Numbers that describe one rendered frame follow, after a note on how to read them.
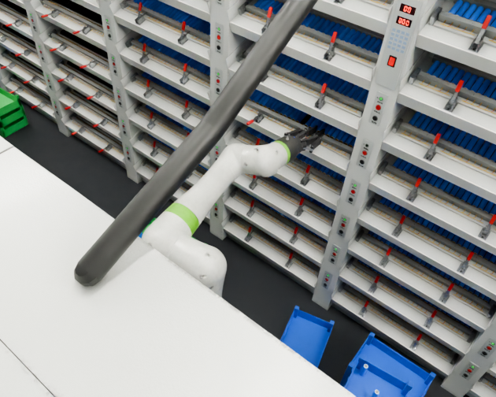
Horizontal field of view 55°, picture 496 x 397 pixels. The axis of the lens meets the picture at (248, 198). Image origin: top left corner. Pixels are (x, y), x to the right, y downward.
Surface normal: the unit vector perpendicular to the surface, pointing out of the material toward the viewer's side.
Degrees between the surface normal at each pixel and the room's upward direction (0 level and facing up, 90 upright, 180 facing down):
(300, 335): 0
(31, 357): 0
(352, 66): 18
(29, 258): 0
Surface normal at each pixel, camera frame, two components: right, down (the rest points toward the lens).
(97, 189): 0.06, -0.71
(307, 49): -0.14, -0.51
